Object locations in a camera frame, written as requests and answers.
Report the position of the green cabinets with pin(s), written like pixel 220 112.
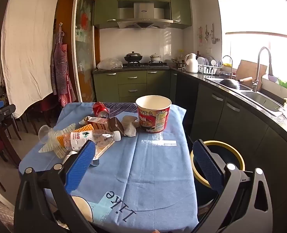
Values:
pixel 104 7
pixel 131 82

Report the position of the white wrapper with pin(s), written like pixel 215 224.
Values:
pixel 130 126

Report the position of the blue printed tablecloth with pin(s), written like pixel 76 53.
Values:
pixel 143 170

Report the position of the black gas stove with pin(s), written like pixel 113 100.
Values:
pixel 146 64

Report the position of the white squeeze tube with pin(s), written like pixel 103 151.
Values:
pixel 69 155

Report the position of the brown drink carton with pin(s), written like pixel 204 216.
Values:
pixel 109 125

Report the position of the steel range hood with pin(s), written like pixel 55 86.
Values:
pixel 143 14

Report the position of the green upper cabinets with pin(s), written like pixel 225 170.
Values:
pixel 104 7

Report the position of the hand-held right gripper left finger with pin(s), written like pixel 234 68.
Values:
pixel 81 165

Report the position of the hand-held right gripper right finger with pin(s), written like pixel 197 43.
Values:
pixel 207 166

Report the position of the clear plastic bag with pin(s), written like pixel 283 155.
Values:
pixel 109 63

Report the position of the steel double sink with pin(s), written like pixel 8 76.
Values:
pixel 260 98

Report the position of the purple bowl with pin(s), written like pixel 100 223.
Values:
pixel 272 78

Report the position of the red soda can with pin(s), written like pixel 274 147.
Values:
pixel 100 109

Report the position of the red instant noodle cup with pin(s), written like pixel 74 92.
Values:
pixel 153 116

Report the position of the small black faucet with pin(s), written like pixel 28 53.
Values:
pixel 230 64

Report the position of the black yellow-rimmed trash bin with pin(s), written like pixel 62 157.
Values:
pixel 233 156

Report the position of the red checked apron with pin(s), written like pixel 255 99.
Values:
pixel 61 77

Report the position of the tall steel faucet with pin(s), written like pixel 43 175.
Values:
pixel 258 63

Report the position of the green lower cabinets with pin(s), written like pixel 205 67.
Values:
pixel 131 82

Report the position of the dark wooden chair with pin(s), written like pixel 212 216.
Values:
pixel 2 145
pixel 39 116

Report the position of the white dish rack with dishes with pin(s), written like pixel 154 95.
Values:
pixel 207 66

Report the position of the beige small box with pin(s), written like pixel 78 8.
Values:
pixel 105 148

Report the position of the orange waffle-pattern wrapper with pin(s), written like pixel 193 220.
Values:
pixel 86 128

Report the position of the wooden cutting board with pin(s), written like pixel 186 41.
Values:
pixel 250 70

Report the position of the hanging kitchen utensils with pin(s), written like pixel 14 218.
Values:
pixel 207 35

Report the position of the green plastic container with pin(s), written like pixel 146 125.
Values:
pixel 285 85

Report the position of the white hanging sheet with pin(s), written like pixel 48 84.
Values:
pixel 29 48

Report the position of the white thermal jug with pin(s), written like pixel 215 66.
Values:
pixel 191 64

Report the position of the printed glass sliding door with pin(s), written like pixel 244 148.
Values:
pixel 84 48

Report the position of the dark lower cabinets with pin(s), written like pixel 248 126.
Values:
pixel 214 116

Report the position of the clear plastic water bottle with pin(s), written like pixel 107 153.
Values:
pixel 80 137

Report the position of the small steel saucepan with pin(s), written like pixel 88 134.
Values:
pixel 180 64

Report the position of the black wok with lid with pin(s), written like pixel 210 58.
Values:
pixel 133 57

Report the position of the small pump bottle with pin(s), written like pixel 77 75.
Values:
pixel 286 102

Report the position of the white cooking pot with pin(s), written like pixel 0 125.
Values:
pixel 155 58

